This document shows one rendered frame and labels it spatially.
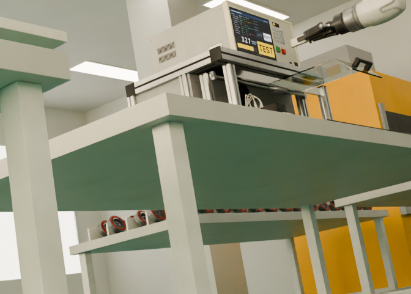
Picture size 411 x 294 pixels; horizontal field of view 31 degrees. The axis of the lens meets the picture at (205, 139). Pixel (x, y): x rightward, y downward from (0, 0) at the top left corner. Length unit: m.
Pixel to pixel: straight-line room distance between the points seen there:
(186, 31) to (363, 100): 3.71
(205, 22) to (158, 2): 4.41
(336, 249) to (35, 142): 5.31
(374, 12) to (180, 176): 1.24
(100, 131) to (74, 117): 9.20
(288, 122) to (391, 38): 6.44
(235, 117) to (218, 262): 4.85
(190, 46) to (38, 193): 1.62
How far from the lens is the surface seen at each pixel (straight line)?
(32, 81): 1.26
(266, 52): 2.79
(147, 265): 10.18
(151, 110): 1.61
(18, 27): 2.31
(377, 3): 2.64
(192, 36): 2.75
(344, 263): 6.39
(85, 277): 4.31
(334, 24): 2.72
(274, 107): 2.56
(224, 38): 2.66
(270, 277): 8.99
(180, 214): 1.60
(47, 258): 1.19
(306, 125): 2.05
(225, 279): 6.62
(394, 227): 6.17
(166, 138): 1.63
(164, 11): 7.05
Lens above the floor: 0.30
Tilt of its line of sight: 12 degrees up
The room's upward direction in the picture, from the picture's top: 10 degrees counter-clockwise
